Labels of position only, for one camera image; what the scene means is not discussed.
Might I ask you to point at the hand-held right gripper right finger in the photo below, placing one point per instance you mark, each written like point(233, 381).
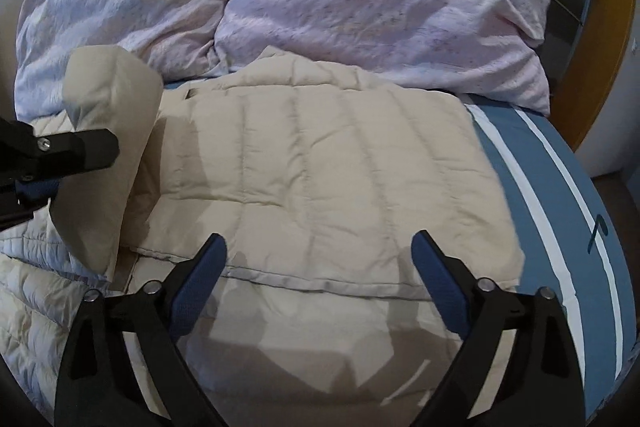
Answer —
point(440, 287)

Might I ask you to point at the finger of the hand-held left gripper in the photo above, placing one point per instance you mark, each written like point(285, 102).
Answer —
point(36, 190)
point(80, 149)

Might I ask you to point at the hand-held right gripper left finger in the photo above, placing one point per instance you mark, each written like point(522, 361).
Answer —
point(197, 287)

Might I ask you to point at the beige quilted down jacket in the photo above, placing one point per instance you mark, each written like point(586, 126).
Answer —
point(325, 157)

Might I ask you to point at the wooden framed glass door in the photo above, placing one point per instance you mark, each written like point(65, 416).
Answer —
point(607, 57)

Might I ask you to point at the lilac crinkled duvet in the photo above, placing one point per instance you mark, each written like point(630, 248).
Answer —
point(350, 7)

